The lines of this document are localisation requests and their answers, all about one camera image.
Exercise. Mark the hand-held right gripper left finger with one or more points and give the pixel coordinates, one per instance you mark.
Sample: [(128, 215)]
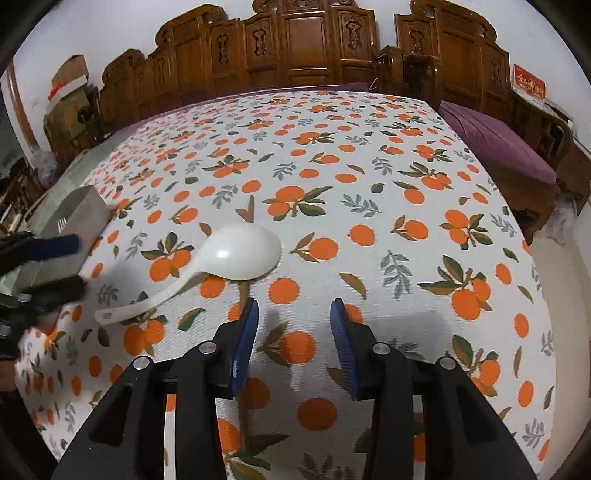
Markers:
[(244, 341)]

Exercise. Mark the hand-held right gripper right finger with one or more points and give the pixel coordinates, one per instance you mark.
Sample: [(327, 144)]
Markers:
[(344, 350)]

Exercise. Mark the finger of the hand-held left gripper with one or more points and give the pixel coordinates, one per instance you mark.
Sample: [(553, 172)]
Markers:
[(62, 244), (64, 288)]

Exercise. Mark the stainless steel utensil container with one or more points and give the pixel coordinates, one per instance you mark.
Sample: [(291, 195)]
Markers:
[(64, 217)]

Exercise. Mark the large white ladle spoon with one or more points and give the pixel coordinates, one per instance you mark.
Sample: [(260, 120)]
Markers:
[(240, 251)]

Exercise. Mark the wooden chair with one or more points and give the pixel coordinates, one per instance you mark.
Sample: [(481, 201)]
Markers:
[(18, 194)]

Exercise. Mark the dark brown wooden chopstick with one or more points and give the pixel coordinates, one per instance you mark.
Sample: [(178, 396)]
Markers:
[(244, 415)]

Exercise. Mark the clear plastic bag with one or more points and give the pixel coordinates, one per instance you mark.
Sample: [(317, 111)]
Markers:
[(46, 168)]

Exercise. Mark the orange fruit print tablecloth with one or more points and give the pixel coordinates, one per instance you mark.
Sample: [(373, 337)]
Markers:
[(369, 221)]

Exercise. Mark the stack of cardboard boxes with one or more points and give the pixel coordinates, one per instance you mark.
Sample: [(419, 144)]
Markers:
[(69, 106)]

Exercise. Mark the white plastic bag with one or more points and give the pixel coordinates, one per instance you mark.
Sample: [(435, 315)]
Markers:
[(570, 221)]

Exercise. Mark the purple sofa cushion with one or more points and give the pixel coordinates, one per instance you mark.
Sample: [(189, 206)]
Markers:
[(498, 138)]

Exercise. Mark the long purple bench cushion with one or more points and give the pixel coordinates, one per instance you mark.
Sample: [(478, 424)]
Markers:
[(337, 87)]

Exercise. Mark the long carved wooden bench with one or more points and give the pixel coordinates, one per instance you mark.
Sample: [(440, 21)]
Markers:
[(258, 50)]

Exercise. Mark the carved wooden sofa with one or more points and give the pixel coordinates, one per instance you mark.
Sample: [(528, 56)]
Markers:
[(461, 50)]

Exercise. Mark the red wall calendar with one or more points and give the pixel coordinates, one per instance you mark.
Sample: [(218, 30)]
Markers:
[(528, 82)]

